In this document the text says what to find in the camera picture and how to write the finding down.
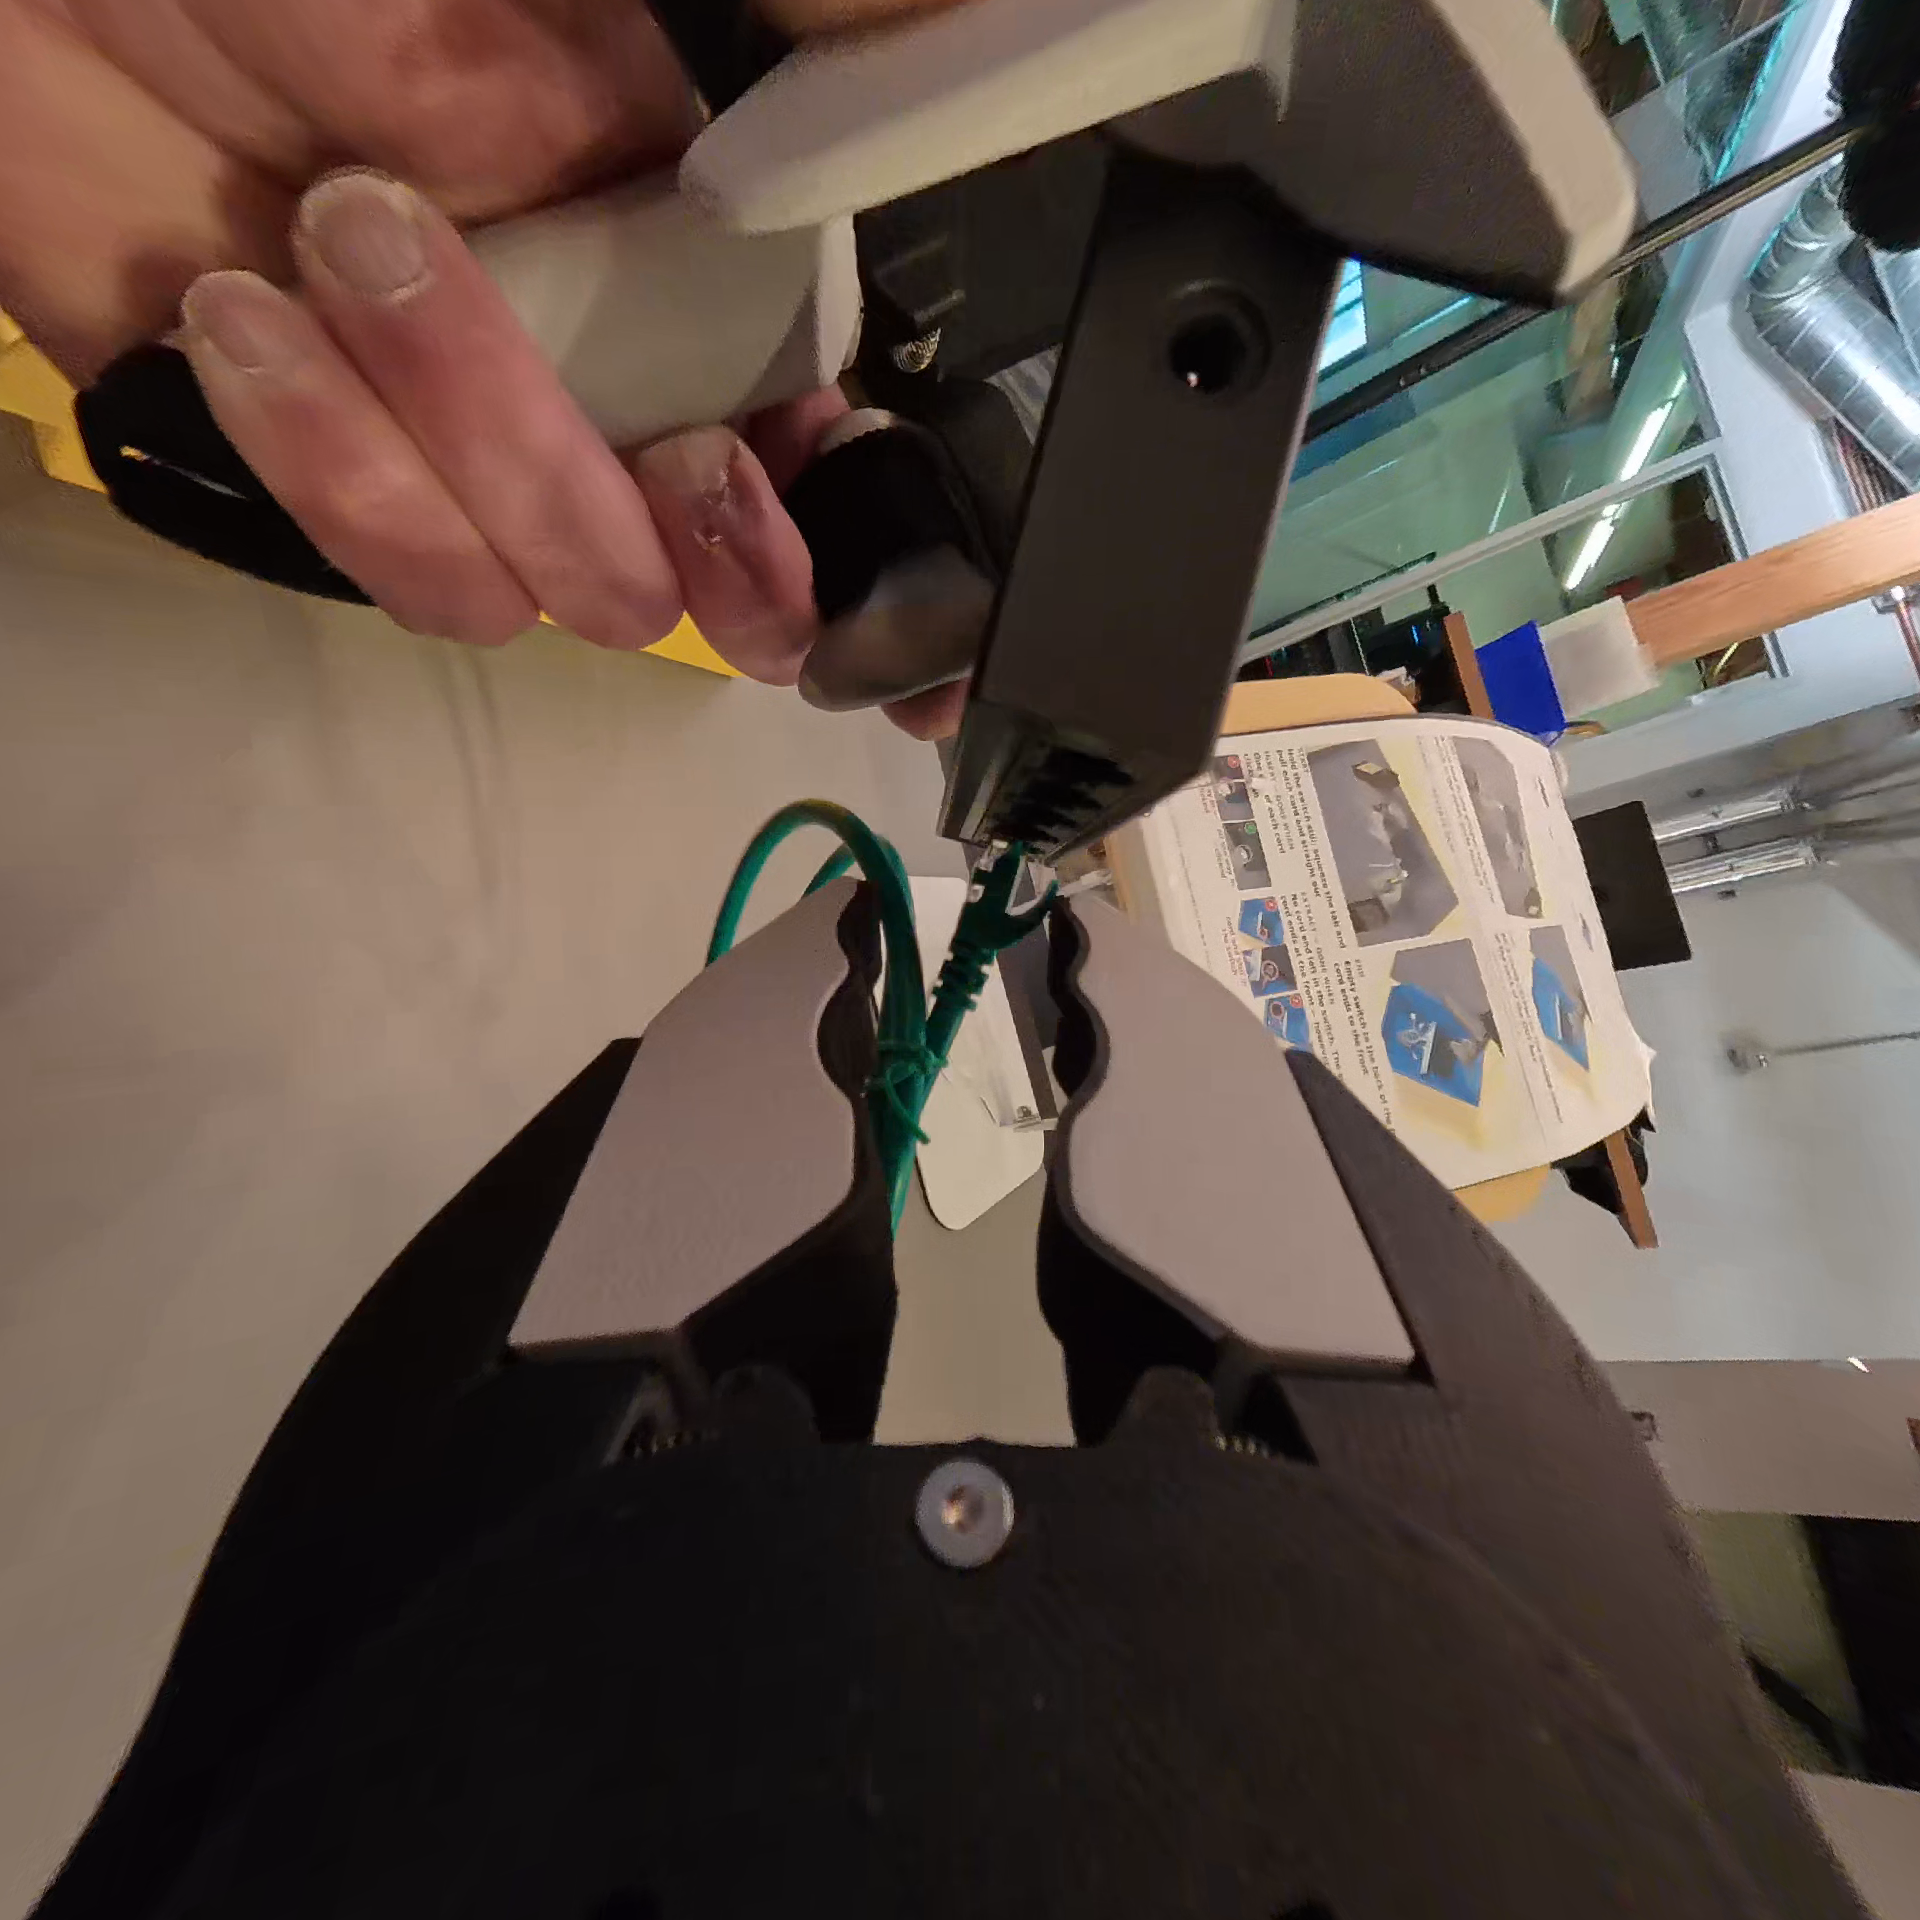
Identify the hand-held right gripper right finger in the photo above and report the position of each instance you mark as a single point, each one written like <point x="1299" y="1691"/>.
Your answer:
<point x="1215" y="1186"/>

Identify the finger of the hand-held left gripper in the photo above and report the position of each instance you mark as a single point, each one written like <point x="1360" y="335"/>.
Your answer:
<point x="1426" y="135"/>
<point x="1021" y="91"/>

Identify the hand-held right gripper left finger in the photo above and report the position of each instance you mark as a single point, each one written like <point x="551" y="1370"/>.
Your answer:
<point x="706" y="1142"/>

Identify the black network switch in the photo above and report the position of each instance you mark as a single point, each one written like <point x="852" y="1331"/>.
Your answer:
<point x="1142" y="525"/>

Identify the yellow plastic bin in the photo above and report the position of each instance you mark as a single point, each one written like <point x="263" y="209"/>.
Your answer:
<point x="36" y="406"/>

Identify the person's left hand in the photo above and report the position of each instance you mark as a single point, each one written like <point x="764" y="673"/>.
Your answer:
<point x="225" y="104"/>

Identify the printed instruction sheet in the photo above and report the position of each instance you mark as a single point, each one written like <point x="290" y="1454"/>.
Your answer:
<point x="1350" y="840"/>

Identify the wooden display board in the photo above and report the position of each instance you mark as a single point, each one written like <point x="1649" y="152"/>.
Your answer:
<point x="1335" y="698"/>

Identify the black board support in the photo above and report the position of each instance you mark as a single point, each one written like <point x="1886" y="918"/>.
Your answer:
<point x="1632" y="886"/>

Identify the wooden ceiling beam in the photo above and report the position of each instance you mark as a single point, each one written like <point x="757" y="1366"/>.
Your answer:
<point x="1770" y="583"/>

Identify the silver ventilation duct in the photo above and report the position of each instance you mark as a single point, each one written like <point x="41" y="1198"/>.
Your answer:
<point x="1846" y="344"/>

